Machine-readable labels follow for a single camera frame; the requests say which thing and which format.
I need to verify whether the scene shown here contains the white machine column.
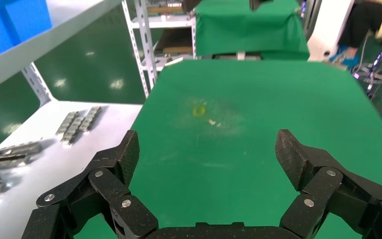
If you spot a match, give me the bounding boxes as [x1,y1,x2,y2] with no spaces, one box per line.
[306,0,356,62]

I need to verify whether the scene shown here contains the yellow square mark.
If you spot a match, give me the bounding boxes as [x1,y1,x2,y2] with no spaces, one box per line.
[192,105,207,118]

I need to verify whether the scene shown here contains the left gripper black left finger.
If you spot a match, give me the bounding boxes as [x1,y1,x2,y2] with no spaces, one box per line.
[36,129,159,239]

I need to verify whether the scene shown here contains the green cloth covered table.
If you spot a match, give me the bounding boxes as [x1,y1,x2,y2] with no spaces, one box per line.
[194,0,310,61]

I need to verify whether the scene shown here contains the blue plastic bin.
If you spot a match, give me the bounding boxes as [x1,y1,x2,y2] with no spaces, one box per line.
[0,0,53,64]

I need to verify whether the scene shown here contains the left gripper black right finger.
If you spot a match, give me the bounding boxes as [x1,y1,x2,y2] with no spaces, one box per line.
[274,128,382,239]

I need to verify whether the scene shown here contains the white perforated metal rack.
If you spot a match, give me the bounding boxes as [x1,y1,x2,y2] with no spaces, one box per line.
[121,0,197,99]

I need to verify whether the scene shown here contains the green table cloth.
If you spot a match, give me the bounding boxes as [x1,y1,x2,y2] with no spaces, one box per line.
[74,59,382,239]

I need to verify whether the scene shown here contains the seated person dark clothes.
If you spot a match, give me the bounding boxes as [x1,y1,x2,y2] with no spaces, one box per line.
[337,0,382,62]

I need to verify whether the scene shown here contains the white perforated shelf upright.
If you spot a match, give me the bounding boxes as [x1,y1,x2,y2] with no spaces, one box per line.
[21,62,56,107]

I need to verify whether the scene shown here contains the chrome chair base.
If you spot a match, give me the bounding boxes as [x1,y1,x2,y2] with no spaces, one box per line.
[352,61,382,96]

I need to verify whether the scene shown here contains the white metal shelf board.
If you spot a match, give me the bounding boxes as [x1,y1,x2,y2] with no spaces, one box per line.
[0,0,123,97]

